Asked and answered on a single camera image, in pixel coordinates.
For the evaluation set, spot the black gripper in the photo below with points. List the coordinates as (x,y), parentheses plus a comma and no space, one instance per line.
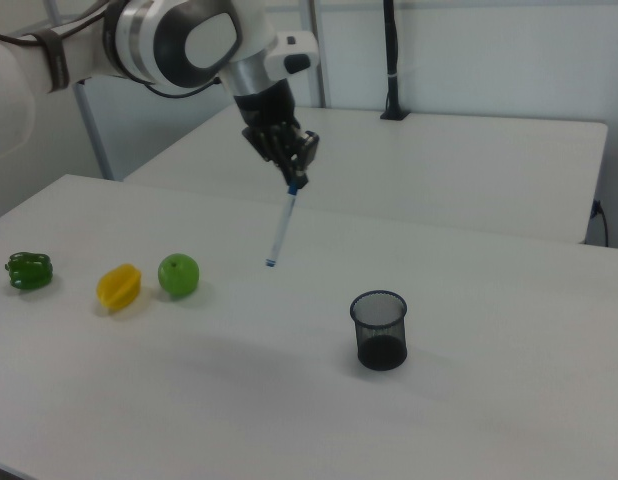
(266,117)

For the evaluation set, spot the white marker pen blue cap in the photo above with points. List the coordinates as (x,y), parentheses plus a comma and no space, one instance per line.
(284,225)

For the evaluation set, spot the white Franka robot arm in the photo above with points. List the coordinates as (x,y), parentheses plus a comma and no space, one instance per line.
(209,45)

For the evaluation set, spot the black mesh pen cup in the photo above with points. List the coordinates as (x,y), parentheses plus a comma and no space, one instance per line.
(382,345)

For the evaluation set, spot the green apple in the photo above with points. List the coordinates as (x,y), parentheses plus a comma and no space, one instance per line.
(178,275)

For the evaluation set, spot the yellow starfruit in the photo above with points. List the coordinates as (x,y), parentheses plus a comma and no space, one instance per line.
(118,287)

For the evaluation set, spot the green bell pepper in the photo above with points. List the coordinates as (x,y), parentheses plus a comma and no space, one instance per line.
(30,272)

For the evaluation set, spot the white partition frame post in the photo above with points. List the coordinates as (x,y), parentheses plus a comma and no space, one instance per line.
(316,85)

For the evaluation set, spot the black camera pole with clamp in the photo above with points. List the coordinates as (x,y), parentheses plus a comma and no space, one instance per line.
(392,75)

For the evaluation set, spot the grey metal frame post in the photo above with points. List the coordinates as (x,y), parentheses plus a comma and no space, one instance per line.
(91,130)

